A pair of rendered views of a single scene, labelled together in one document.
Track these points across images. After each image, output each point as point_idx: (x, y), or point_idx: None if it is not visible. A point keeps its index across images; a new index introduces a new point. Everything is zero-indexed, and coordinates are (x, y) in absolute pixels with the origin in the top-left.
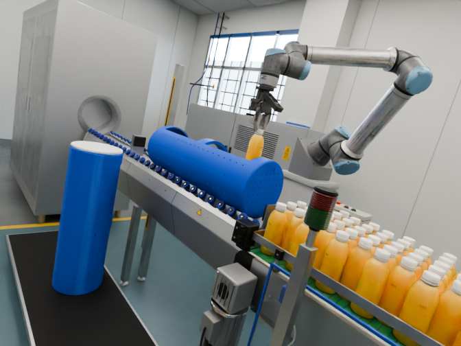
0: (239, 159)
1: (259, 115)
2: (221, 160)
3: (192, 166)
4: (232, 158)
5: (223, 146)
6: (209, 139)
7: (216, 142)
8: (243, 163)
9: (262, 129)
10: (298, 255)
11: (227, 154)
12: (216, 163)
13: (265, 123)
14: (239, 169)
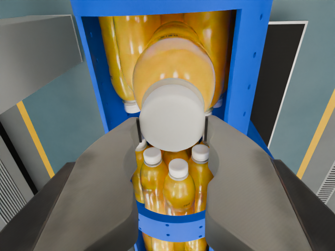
0: (245, 60)
1: (274, 214)
2: (249, 111)
3: None
4: (244, 89)
5: (144, 211)
6: (177, 239)
7: (173, 219)
8: (257, 19)
9: (140, 129)
10: None
11: (235, 119)
12: (250, 114)
13: (112, 158)
14: (267, 17)
